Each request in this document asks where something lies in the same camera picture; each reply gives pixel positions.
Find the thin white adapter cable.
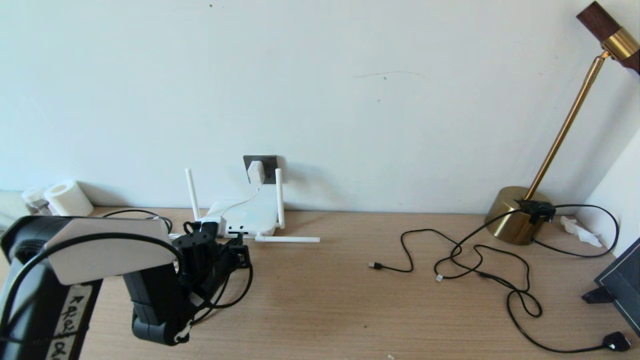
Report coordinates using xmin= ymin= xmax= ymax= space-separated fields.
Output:
xmin=205 ymin=184 xmax=261 ymax=226

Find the white power adapter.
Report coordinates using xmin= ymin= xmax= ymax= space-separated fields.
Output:
xmin=247 ymin=160 xmax=266 ymax=185

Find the black ethernet cable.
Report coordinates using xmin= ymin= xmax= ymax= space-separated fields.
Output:
xmin=102 ymin=209 xmax=253 ymax=326

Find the white wifi router with antennas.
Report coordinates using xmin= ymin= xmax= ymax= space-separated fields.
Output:
xmin=170 ymin=168 xmax=321 ymax=244

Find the black power plug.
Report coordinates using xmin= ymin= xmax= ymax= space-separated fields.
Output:
xmin=602 ymin=331 xmax=633 ymax=352

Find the white toilet paper roll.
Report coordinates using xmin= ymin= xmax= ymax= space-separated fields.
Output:
xmin=44 ymin=180 xmax=94 ymax=217

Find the small clear plastic container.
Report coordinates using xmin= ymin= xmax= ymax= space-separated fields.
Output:
xmin=21 ymin=187 xmax=51 ymax=216

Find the brass desk lamp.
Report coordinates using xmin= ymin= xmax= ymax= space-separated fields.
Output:
xmin=483 ymin=0 xmax=640 ymax=246

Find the crumpled white tissue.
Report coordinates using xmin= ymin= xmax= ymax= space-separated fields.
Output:
xmin=560 ymin=216 xmax=603 ymax=248

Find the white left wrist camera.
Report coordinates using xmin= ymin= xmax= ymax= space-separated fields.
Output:
xmin=199 ymin=215 xmax=226 ymax=236

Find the grey wall power socket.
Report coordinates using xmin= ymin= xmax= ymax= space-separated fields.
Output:
xmin=243 ymin=155 xmax=279 ymax=185

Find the black usb charging cable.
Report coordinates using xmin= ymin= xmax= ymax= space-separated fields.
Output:
xmin=368 ymin=228 xmax=543 ymax=318

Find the black inline cord switch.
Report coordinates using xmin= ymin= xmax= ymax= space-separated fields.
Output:
xmin=516 ymin=199 xmax=557 ymax=225

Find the black lamp power cord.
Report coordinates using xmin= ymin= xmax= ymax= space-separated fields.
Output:
xmin=434 ymin=203 xmax=621 ymax=354

